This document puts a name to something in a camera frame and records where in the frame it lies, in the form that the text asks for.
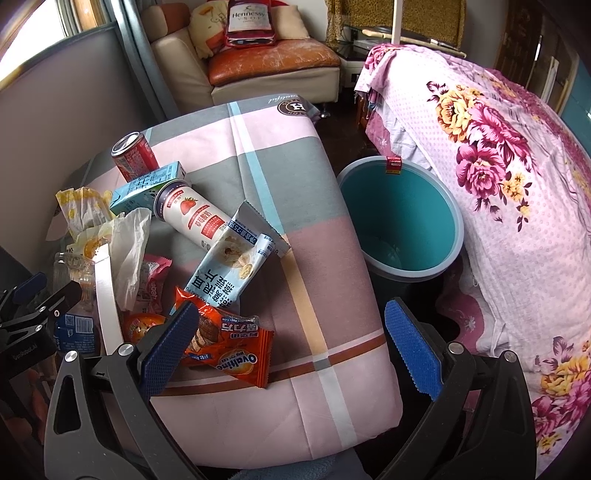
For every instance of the pink floral bed quilt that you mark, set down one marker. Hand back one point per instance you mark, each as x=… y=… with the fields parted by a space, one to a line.
x=522 y=182

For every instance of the red soda can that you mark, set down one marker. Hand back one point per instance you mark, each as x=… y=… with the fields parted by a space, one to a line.
x=133 y=156

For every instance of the black stereo equipment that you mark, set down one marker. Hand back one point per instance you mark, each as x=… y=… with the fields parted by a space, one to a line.
x=355 y=43

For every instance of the red bin label sticker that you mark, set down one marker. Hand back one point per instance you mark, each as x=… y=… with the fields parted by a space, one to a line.
x=394 y=165

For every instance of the blue white oat snack bag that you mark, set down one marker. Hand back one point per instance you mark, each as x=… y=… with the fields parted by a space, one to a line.
x=246 y=243

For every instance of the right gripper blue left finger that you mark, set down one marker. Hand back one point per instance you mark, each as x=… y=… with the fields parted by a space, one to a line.
x=162 y=347

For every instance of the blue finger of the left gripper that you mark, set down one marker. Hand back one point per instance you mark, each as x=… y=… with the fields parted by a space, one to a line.
x=27 y=290

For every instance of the yellow chiffon cake bag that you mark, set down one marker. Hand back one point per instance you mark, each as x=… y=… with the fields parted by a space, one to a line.
x=90 y=240

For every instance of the pink candy wrapper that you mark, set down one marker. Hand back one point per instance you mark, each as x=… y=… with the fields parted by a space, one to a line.
x=153 y=273

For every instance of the white crumpled plastic bag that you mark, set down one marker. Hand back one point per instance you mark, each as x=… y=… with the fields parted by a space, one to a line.
x=129 y=236

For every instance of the teal plastic trash bin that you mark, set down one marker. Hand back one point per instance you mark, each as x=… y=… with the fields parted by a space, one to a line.
x=409 y=225

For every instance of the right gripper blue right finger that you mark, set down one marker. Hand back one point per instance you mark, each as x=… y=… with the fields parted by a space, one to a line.
x=419 y=356

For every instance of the white pole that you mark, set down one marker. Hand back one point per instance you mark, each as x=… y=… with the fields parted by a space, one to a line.
x=396 y=33

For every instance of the brown wooden door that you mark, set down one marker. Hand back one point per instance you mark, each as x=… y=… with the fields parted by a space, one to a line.
x=529 y=43

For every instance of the Hennessy bottle shaped pillow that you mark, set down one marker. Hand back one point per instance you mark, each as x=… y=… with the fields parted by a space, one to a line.
x=249 y=24

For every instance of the orange jelly cup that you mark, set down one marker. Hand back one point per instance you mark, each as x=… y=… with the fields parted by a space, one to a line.
x=135 y=325

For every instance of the strawberry yogurt cup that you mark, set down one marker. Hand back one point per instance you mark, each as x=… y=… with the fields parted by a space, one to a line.
x=190 y=214

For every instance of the cream leather sofa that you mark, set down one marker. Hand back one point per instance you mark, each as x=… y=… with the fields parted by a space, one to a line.
x=188 y=45

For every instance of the orange leather seat cushion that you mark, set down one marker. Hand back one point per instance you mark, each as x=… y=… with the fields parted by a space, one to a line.
x=285 y=56

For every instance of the yellow white wrapper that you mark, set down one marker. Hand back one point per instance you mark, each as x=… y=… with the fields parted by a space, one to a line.
x=84 y=208

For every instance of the light blue milk carton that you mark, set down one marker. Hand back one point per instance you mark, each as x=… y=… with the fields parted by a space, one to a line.
x=141 y=192

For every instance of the yellow cartoon pillow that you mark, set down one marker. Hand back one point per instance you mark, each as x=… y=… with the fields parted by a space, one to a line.
x=207 y=28

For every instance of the leopard print cloth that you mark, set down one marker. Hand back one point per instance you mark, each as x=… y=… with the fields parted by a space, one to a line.
x=442 y=20

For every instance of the clear plastic bottle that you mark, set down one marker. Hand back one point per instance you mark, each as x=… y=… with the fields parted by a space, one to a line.
x=76 y=328

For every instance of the orange Ovaltine snack wrapper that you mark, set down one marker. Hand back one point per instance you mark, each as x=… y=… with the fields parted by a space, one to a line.
x=231 y=344

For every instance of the white plastic strip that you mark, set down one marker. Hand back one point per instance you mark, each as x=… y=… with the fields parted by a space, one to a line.
x=105 y=298

